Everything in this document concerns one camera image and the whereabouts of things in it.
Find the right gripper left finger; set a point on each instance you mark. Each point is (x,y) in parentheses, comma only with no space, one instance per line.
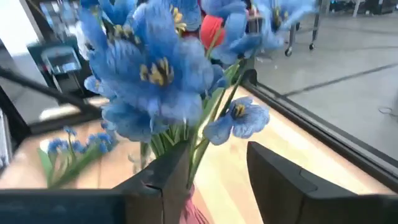
(161,193)

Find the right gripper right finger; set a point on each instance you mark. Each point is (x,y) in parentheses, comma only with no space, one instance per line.
(280,193)

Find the pink glass vase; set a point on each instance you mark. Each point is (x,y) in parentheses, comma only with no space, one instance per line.
(191,214)

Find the clear glass vase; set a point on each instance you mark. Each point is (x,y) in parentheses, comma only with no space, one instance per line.
(143,155)

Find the small-bloom blue flower bunch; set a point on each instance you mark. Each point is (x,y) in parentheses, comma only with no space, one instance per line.
(77,146)

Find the large-bloom blue flower bunch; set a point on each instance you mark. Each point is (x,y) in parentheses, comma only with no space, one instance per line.
(161,71)

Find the red artificial tulip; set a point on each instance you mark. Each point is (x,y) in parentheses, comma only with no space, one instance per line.
(210,29)

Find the metal rolling cart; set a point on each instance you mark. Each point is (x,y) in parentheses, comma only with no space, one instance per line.
(291,37)

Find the black cart with screen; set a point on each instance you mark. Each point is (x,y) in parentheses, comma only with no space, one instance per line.
(59,62)

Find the black table frame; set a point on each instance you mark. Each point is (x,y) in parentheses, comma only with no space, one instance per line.
(311,124)

